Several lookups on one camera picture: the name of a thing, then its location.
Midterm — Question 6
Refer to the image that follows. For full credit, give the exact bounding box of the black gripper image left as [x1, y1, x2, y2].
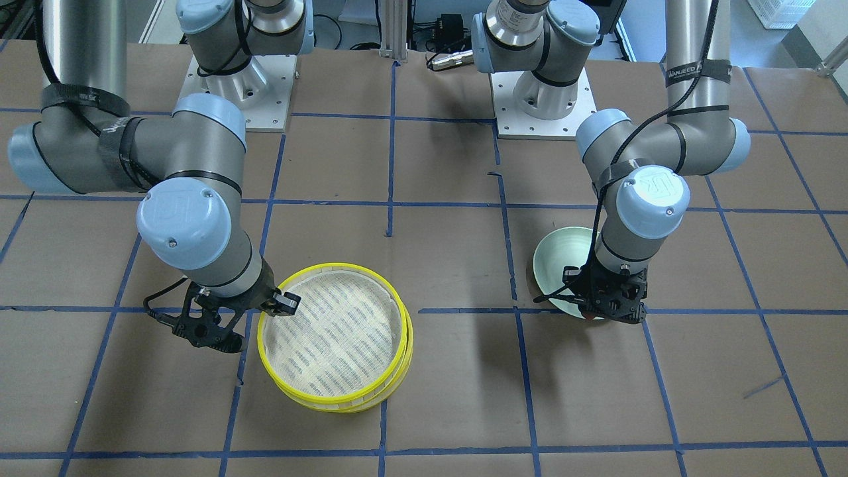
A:
[172, 259, 301, 353]

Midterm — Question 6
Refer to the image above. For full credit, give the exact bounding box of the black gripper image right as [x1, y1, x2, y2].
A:
[562, 259, 648, 324]

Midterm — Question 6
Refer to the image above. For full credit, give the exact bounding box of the yellow steamer layer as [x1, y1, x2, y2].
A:
[266, 308, 414, 413]
[257, 262, 414, 413]

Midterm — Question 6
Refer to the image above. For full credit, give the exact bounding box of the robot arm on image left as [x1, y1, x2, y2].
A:
[8, 1, 300, 353]

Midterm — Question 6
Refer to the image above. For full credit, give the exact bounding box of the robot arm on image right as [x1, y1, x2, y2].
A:
[470, 1, 751, 324]

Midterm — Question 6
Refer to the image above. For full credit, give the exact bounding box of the white steamer cloth liner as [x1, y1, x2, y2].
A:
[263, 270, 401, 398]

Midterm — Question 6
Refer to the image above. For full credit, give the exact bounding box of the light green plate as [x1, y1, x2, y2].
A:
[533, 227, 592, 295]

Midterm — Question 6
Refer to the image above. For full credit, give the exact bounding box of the silver cylindrical tool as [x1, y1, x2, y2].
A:
[426, 50, 475, 72]

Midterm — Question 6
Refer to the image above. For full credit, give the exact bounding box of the black power adapter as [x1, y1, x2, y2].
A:
[433, 13, 466, 49]

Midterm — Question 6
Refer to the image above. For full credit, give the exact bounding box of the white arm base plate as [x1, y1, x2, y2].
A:
[178, 55, 299, 133]
[490, 70, 598, 141]

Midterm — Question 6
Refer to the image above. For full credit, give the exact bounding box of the aluminium frame post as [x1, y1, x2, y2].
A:
[378, 1, 411, 64]

